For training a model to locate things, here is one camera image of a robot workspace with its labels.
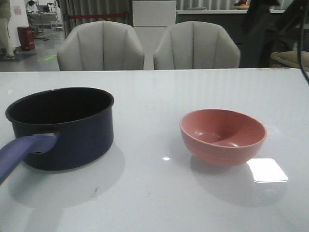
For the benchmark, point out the grey pleated curtain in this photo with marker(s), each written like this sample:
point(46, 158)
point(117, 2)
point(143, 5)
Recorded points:
point(93, 7)

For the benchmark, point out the red trash bin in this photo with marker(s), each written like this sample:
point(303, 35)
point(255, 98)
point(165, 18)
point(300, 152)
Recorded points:
point(26, 38)

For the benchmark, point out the pink bowl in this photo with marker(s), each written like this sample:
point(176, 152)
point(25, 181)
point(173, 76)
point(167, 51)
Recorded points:
point(222, 137)

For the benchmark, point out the dark blue saucepan purple handle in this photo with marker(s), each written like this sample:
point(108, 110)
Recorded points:
point(58, 129)

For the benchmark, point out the left grey upholstered chair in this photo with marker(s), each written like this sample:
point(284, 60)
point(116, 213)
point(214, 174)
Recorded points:
point(101, 46)

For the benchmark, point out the grey upholstered chair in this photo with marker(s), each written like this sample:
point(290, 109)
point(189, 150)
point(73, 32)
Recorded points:
point(196, 45)
point(101, 46)

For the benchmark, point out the red belt stanchion barrier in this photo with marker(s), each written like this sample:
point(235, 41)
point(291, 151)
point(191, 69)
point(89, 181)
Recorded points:
point(79, 18)

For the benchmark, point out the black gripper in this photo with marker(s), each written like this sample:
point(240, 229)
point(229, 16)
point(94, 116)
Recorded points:
point(262, 24)

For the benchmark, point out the fruit plate on counter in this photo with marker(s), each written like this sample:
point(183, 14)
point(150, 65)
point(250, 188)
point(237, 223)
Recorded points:
point(241, 5)

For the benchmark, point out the dark side table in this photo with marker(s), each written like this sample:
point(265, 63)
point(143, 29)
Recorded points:
point(277, 42)

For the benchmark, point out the white refrigerator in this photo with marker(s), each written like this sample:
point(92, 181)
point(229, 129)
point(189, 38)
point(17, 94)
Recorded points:
point(150, 18)

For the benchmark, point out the right grey upholstered chair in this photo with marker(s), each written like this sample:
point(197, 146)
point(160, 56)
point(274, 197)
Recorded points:
point(196, 45)

